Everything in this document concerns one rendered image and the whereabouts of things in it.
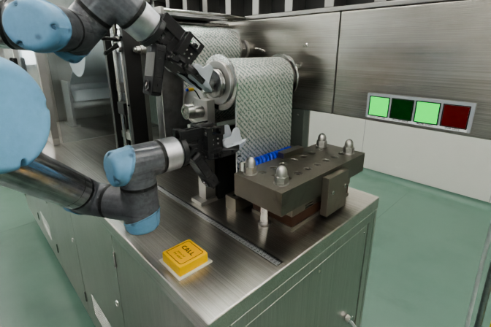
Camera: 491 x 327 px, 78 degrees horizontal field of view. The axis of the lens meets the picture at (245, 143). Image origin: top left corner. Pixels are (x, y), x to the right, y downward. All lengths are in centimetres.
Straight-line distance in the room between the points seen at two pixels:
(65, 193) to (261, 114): 52
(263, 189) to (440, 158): 279
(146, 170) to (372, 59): 65
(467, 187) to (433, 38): 264
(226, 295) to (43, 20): 54
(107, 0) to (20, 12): 17
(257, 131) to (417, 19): 48
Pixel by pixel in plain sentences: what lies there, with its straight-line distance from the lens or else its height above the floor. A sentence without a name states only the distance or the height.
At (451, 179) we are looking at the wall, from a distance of 343.
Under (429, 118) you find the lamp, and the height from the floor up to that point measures 117.
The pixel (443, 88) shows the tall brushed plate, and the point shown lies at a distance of 88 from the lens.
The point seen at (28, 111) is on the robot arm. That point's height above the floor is 127.
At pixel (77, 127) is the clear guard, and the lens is 171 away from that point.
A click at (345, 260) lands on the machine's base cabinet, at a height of 76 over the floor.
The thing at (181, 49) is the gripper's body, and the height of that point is 133.
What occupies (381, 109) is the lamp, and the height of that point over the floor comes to 118.
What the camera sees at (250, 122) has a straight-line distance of 84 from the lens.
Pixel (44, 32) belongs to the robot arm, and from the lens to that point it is 55.
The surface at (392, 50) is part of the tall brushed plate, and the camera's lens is 91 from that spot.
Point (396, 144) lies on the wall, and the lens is 348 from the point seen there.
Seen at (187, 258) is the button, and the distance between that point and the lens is 68.
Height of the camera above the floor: 134
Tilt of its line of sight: 17 degrees down
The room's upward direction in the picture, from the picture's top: straight up
